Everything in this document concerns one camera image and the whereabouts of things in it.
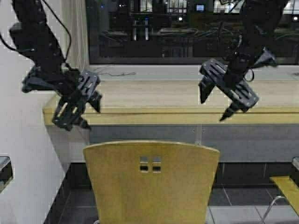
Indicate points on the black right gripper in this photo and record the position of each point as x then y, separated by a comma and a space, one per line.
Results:
215, 74

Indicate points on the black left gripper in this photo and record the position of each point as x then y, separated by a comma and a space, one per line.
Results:
71, 107

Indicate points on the yellow wooden chair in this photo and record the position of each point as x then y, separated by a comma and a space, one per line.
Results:
290, 191
151, 181

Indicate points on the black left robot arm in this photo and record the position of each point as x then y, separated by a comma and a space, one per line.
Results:
35, 40

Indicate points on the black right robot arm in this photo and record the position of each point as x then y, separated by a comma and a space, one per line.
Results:
260, 18

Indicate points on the long wooden counter table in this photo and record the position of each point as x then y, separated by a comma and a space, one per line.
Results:
128, 102

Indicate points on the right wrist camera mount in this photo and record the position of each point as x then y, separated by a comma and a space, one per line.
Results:
267, 58

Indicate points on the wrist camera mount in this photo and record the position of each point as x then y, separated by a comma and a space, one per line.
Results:
34, 81
267, 58

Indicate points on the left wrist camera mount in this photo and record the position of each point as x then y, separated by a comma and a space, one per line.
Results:
34, 81

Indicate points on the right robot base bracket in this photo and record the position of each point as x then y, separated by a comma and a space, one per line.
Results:
295, 170

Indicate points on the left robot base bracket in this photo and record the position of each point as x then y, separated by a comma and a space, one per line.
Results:
6, 172

